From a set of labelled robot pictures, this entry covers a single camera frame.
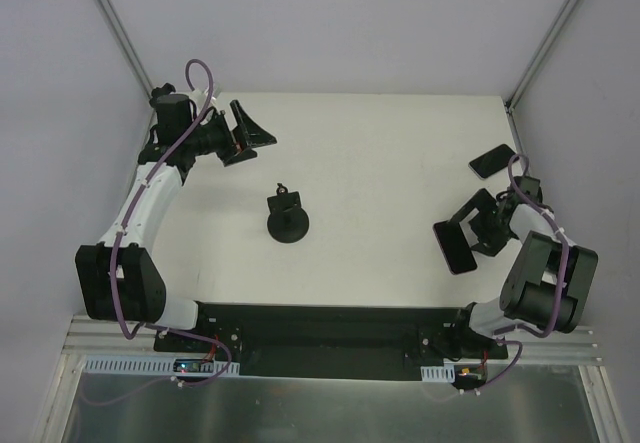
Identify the right aluminium frame post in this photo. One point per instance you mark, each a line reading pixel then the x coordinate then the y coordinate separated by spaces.
pixel 542 52

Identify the left aluminium frame post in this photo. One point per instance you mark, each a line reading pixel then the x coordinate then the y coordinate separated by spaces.
pixel 124 43

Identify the aluminium frame post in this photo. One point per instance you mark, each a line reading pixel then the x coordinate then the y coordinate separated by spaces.
pixel 542 52
pixel 124 43

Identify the white cable duct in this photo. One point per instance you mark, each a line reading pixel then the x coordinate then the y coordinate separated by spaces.
pixel 438 374
pixel 158 366

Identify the left white cable duct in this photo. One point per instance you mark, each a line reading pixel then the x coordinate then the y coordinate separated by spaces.
pixel 158 366

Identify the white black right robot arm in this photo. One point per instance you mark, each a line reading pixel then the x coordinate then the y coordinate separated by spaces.
pixel 545 290

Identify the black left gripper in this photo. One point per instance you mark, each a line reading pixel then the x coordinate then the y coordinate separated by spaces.
pixel 236 138

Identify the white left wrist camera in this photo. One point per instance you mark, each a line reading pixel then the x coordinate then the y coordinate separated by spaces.
pixel 201 99

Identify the black phone stand round base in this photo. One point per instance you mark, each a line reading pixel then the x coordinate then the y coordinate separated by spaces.
pixel 287 221

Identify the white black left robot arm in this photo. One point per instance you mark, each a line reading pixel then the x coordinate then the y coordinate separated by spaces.
pixel 118 278

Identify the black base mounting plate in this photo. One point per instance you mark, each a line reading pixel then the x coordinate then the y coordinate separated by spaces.
pixel 357 343

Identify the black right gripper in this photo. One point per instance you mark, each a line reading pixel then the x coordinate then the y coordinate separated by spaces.
pixel 486 228

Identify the right white cable duct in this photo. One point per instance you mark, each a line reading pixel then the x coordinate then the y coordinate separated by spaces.
pixel 438 374

